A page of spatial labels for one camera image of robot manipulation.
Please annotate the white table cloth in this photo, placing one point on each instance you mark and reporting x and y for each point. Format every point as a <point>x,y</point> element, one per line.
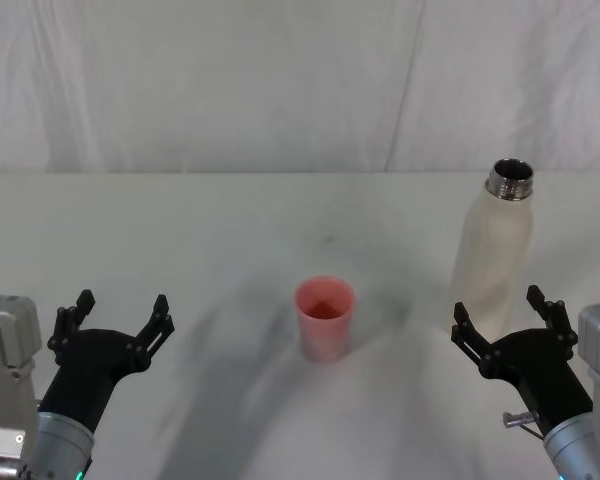
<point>220,240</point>

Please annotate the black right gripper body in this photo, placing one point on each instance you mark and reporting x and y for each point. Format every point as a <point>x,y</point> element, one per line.
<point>540,365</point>

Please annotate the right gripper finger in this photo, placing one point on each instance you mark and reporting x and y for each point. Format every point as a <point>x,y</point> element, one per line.
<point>467,332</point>
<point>555,315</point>

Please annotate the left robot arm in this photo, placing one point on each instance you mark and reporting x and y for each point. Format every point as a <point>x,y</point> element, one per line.
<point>10,350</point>

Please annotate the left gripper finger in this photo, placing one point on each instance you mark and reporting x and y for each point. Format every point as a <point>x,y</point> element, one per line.
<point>155,327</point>
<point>64,325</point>

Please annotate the white wrinkled curtain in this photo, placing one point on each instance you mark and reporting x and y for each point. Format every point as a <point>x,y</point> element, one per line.
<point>240,80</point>

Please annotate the pink plastic cup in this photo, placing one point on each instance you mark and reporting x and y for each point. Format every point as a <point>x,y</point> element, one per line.
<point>325,330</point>

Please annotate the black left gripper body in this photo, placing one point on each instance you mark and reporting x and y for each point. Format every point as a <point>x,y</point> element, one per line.
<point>87,365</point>

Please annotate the cream vacuum bottle steel neck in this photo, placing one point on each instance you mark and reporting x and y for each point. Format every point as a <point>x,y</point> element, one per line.
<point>492,260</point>

